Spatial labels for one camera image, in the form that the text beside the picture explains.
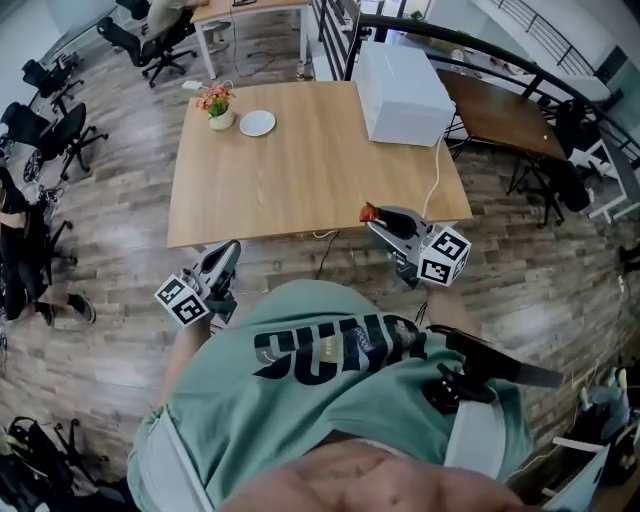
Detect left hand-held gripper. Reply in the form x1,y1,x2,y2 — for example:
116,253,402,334
153,238,243,329

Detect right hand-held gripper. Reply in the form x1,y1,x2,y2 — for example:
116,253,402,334
366,205,473,290

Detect white round plate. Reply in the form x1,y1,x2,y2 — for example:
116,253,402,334
238,109,277,138

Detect person's right forearm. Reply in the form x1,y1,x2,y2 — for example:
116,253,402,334
427,287,481,336

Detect person's left forearm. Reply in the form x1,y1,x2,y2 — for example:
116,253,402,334
157,319,211,411

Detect white microwave oven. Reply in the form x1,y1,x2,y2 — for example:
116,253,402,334
353,40,457,149

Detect dark wooden table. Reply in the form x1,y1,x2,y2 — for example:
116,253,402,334
437,69,569,161

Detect flowers in white pot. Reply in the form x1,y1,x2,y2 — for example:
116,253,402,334
193,83,237,132

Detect black chest-mounted device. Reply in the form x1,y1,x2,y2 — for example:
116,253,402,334
422,324,564,414

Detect person's green t-shirt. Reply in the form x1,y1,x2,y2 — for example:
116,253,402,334
127,278,534,512

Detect pile of floor equipment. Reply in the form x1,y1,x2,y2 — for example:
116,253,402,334
22,149,66,201

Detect black metal railing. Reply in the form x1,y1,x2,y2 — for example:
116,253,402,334
309,0,640,166

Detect white shelf unit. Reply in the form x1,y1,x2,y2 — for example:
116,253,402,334
569,74,640,224

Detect white stool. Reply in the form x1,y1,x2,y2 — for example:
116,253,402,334
204,19,234,54

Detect person's head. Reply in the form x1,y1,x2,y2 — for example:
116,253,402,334
212,438,544,512

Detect white power cable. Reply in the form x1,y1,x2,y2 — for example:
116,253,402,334
422,134,447,221

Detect black floor cable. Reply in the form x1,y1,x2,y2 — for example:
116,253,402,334
315,230,341,279

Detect white shoulder strap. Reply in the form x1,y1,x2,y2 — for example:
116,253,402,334
443,397,507,479
139,407,214,512

